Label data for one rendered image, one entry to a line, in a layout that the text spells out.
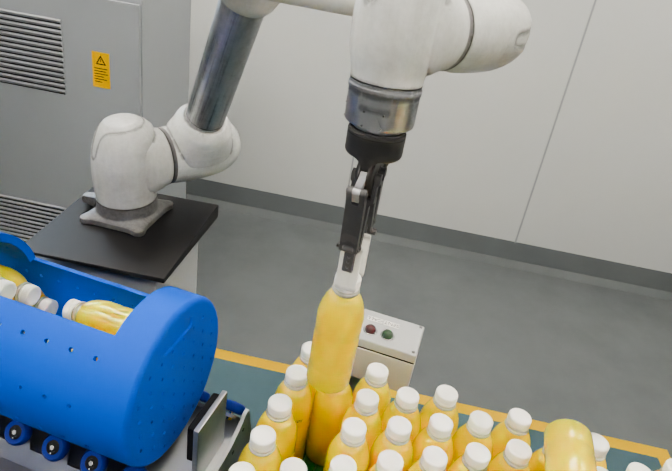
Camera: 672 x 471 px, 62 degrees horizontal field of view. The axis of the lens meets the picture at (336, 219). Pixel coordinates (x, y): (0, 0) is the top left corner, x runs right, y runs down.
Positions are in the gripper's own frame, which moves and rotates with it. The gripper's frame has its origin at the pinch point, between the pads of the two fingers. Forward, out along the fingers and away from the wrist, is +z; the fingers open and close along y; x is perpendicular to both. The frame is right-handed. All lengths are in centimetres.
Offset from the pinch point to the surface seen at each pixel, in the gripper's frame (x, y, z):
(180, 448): -24, 5, 45
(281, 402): -6.6, 3.8, 26.9
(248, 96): -134, -257, 61
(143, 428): -24.2, 15.4, 29.3
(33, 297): -58, 0, 26
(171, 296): -27.6, 2.4, 14.3
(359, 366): 1.7, -18.5, 34.3
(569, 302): 89, -252, 139
